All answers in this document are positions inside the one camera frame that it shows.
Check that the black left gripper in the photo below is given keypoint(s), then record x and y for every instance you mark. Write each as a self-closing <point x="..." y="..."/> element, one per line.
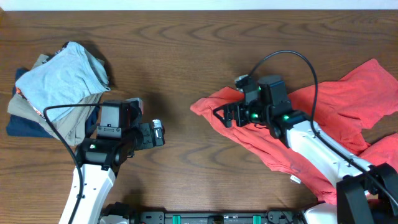
<point x="148" y="141"/>

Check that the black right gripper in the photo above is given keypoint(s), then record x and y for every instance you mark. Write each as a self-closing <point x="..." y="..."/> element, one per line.
<point x="240" y="107"/>

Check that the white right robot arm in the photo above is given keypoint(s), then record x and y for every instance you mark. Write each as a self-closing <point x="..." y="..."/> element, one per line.
<point x="365" y="193"/>

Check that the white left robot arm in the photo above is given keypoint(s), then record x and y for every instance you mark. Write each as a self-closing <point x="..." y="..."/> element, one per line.
<point x="99" y="161"/>

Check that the beige folded garment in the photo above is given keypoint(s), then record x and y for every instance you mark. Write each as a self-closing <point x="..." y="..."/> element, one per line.
<point x="59" y="95"/>

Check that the light blue folded garment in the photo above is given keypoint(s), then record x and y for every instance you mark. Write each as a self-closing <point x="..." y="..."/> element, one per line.
<point x="66" y="79"/>

